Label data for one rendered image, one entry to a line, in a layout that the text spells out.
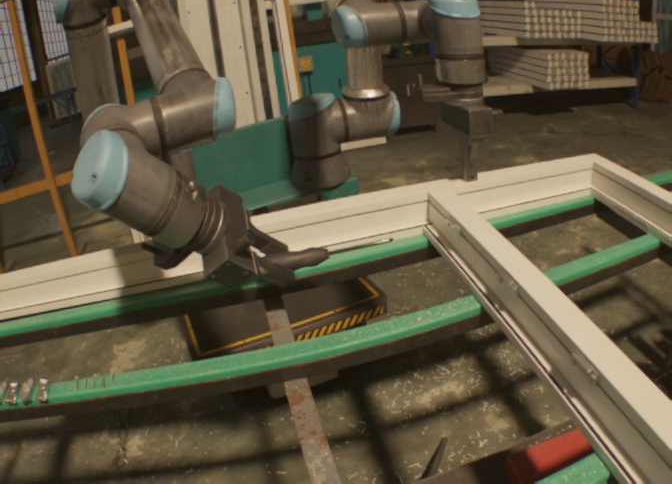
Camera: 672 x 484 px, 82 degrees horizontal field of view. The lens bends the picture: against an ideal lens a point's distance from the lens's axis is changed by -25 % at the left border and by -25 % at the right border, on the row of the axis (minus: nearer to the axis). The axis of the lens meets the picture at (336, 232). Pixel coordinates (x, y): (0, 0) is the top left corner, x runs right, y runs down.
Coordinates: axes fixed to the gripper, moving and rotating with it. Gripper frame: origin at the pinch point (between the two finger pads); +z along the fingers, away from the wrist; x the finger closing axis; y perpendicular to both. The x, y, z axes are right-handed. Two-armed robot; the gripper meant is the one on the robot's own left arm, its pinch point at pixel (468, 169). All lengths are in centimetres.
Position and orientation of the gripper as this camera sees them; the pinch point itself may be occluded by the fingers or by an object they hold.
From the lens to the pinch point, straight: 94.6
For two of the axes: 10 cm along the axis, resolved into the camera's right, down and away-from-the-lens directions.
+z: 1.2, 8.9, 4.4
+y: 9.7, -2.0, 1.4
